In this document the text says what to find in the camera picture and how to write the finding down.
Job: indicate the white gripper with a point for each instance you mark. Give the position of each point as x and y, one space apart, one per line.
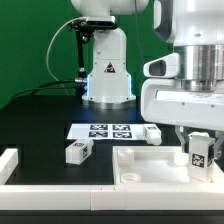
163 102

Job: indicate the white square table top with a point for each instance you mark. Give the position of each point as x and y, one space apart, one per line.
150 165

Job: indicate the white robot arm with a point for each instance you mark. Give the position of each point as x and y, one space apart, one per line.
184 88

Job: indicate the white U-shaped fence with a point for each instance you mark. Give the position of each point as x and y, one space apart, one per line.
205 196

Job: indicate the paper sheet with tags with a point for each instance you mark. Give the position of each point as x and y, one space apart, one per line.
106 131

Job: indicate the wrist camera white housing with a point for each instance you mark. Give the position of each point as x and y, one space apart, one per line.
163 68

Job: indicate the black camera on stand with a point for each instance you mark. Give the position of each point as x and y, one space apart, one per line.
84 30

